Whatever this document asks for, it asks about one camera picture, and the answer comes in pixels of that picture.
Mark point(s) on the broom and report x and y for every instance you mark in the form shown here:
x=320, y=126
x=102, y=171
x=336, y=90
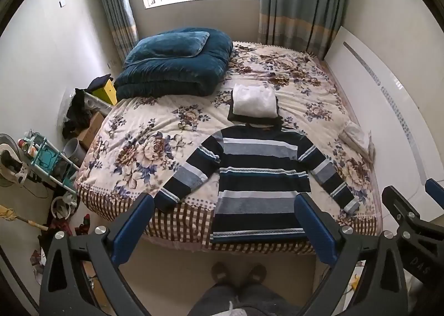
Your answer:
x=20, y=218

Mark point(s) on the person's right shoe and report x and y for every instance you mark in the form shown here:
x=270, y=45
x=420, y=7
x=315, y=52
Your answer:
x=256, y=272

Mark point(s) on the dark folded garment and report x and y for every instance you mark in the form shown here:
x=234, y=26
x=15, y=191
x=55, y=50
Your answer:
x=239, y=117

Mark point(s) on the white crumpled cloth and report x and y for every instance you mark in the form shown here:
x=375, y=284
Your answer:
x=357, y=135

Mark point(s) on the grey bucket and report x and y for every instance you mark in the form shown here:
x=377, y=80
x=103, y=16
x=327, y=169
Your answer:
x=73, y=151

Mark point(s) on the green striped curtain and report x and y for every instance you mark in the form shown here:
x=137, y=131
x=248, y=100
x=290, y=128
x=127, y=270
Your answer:
x=301, y=0
x=116, y=0

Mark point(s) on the black clothes pile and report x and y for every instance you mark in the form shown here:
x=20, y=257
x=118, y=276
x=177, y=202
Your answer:
x=78, y=113

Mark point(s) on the blue folded quilt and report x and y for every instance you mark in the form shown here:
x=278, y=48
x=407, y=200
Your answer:
x=173, y=75

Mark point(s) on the blue velvet pillow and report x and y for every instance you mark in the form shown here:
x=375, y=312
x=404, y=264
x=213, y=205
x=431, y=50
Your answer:
x=163, y=46

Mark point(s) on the striped knit sweater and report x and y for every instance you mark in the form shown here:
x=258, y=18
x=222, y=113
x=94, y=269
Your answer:
x=258, y=184

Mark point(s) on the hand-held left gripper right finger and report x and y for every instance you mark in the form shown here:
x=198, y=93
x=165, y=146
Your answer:
x=317, y=229

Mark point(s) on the yellow box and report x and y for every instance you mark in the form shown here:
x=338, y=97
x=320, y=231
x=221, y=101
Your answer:
x=105, y=90

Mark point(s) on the person's grey pants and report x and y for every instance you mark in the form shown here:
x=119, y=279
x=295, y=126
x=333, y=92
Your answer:
x=239, y=302

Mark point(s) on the wall switch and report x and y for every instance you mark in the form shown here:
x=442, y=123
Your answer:
x=62, y=3

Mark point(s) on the teal storage rack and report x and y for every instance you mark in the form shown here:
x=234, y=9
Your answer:
x=52, y=160

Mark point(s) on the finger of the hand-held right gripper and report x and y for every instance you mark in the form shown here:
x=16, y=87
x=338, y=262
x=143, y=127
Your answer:
x=434, y=189
x=399, y=203

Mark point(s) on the white folded garment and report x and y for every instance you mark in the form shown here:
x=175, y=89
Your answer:
x=255, y=100

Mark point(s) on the floral bed blanket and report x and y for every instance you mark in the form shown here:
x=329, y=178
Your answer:
x=166, y=135

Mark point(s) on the cardboard box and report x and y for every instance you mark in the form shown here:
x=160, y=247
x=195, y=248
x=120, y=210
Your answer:
x=91, y=129

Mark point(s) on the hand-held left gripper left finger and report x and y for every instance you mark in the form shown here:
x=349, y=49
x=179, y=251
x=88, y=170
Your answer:
x=133, y=226

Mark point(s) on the white headboard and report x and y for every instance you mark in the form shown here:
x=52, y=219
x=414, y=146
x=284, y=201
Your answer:
x=388, y=101

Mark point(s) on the person's left shoe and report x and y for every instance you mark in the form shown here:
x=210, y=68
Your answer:
x=220, y=271

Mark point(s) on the person's shoe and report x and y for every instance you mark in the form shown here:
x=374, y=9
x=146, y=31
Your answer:
x=220, y=271
x=256, y=272

